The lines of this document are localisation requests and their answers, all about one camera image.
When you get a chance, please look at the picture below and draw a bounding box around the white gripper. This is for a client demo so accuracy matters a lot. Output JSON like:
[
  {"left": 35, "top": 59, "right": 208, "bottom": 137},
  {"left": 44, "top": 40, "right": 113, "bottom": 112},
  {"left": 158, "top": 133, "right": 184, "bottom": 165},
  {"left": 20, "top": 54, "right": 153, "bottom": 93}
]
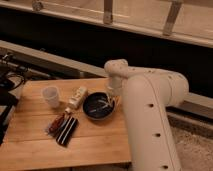
[{"left": 106, "top": 76, "right": 122, "bottom": 107}]

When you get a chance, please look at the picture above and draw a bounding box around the dark ceramic bowl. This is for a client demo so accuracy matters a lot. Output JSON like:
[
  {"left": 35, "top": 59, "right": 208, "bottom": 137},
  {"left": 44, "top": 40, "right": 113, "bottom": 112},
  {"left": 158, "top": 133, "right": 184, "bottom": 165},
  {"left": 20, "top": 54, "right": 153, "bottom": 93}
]
[{"left": 83, "top": 92, "right": 115, "bottom": 120}]

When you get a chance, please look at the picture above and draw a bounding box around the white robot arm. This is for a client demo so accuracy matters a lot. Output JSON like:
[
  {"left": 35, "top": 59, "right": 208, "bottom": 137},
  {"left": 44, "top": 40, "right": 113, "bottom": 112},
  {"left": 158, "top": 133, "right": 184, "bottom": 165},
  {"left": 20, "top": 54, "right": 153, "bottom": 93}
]
[{"left": 104, "top": 59, "right": 189, "bottom": 171}]

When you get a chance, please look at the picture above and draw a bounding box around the white tube bottle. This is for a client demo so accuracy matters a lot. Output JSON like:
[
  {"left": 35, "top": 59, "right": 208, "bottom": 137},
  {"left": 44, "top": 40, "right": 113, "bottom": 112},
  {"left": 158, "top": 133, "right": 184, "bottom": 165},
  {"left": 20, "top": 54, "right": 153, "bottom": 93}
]
[{"left": 65, "top": 86, "right": 88, "bottom": 112}]

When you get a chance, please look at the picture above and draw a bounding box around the translucent plastic cup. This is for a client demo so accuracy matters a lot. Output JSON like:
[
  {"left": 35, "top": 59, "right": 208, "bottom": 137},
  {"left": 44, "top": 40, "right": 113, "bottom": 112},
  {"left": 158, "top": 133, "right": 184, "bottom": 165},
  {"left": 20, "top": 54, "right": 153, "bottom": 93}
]
[{"left": 42, "top": 86, "right": 60, "bottom": 108}]

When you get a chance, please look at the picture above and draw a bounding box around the black white striped case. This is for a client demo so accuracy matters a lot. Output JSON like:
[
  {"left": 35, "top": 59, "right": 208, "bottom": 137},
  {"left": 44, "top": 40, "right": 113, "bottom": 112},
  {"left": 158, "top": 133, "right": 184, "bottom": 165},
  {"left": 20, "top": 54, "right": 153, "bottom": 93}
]
[{"left": 56, "top": 117, "right": 78, "bottom": 146}]

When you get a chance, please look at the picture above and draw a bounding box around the black cables and equipment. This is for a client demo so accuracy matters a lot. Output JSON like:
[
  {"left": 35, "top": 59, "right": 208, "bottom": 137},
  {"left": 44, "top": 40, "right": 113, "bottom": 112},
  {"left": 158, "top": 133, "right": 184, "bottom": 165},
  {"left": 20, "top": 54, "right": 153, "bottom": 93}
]
[{"left": 0, "top": 51, "right": 27, "bottom": 144}]

